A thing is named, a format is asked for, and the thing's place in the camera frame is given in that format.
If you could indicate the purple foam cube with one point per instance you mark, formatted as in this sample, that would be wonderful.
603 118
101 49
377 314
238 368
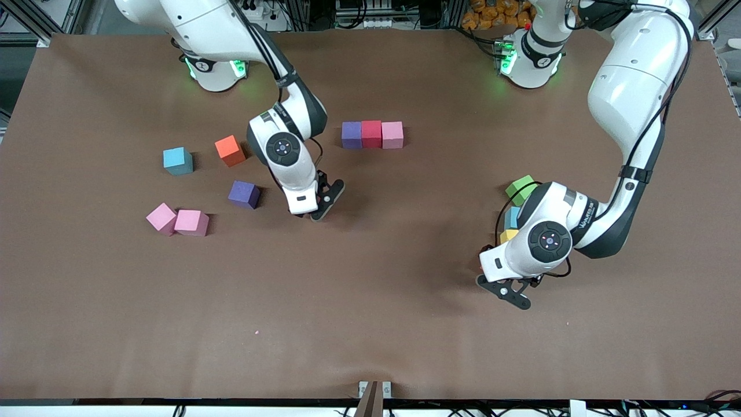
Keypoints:
351 134
243 193

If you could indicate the red foam cube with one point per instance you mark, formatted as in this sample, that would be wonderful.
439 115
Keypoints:
371 134

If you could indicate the pink foam cube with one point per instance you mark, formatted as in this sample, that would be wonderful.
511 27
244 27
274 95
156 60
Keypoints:
392 134
191 221
161 217

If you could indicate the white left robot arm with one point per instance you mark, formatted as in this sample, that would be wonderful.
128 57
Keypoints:
637 87

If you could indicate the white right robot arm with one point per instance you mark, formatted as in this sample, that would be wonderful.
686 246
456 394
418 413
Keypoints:
197 23

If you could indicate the yellow foam cube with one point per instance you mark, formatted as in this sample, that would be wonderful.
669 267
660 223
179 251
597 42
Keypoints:
507 235

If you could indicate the cyan foam cube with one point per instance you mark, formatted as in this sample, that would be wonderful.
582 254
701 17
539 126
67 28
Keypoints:
176 159
510 219

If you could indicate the green foam cube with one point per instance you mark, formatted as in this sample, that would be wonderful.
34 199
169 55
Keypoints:
518 188

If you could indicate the brown table cover sheet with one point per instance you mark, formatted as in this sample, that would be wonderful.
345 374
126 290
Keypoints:
370 301

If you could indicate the white power strip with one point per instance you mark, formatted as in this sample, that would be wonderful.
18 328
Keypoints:
263 11
365 23

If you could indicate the bag of orange items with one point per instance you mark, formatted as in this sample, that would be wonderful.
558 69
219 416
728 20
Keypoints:
492 14

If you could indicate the metal clamp bracket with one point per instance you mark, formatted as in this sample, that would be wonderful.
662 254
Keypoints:
370 399

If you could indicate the aluminium frame profile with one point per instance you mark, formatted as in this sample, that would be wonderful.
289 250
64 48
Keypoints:
705 33
43 40

